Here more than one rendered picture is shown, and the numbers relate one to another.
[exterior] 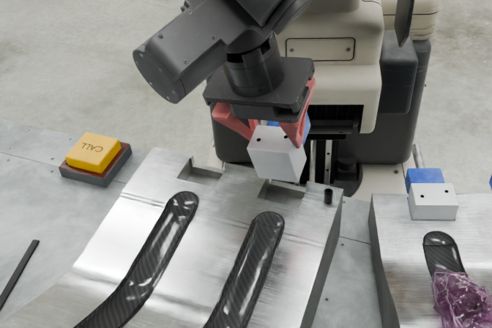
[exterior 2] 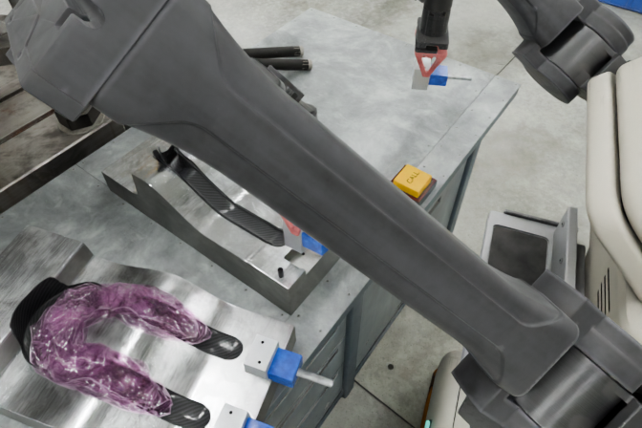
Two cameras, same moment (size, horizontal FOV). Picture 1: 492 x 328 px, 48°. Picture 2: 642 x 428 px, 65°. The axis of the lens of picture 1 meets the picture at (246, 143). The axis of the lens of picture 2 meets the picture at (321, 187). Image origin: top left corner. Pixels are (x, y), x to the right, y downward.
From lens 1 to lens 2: 0.82 m
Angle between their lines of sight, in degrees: 68
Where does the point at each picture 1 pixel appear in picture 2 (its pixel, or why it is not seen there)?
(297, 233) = (263, 250)
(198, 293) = (248, 199)
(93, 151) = (407, 178)
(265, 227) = (278, 238)
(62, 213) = not seen: hidden behind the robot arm
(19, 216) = (374, 151)
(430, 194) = (261, 349)
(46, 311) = not seen: hidden behind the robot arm
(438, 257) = (224, 345)
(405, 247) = (238, 325)
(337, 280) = (256, 301)
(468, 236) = (227, 372)
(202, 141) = not seen: outside the picture
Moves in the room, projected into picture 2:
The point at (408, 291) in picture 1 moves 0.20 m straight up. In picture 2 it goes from (199, 299) to (171, 223)
